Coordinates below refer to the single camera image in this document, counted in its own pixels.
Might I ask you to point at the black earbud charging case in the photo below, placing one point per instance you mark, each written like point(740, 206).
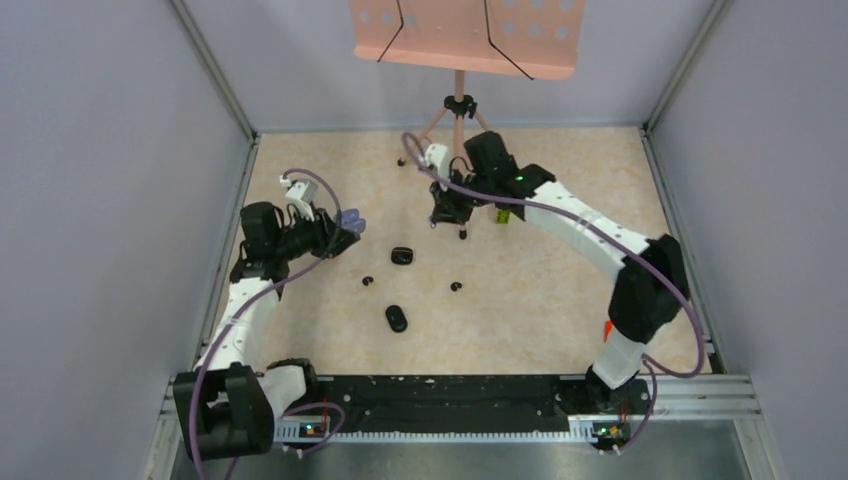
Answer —
point(402, 256)

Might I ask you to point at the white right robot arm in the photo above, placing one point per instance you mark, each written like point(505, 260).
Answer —
point(650, 284)

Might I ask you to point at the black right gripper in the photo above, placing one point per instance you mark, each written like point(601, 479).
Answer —
point(445, 210)

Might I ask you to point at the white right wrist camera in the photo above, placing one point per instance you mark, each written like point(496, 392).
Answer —
point(437, 157)

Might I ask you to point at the purple white green toy block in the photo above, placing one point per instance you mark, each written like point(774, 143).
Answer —
point(502, 217)

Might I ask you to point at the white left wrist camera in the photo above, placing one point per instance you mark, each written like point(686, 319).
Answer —
point(300, 194)

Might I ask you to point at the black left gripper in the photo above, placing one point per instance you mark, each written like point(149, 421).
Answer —
point(323, 230)

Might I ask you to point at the red rectangular block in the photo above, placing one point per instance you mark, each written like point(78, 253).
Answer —
point(607, 330)

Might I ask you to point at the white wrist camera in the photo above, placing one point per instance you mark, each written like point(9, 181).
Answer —
point(437, 157)
point(300, 194)

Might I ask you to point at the grey blue oval case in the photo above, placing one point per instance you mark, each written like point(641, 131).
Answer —
point(352, 221)

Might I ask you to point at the pink music stand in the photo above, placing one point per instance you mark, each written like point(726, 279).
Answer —
point(535, 40)

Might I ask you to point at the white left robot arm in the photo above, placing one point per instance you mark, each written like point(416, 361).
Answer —
point(226, 405)

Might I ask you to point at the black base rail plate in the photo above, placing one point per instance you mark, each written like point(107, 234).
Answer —
point(454, 404)

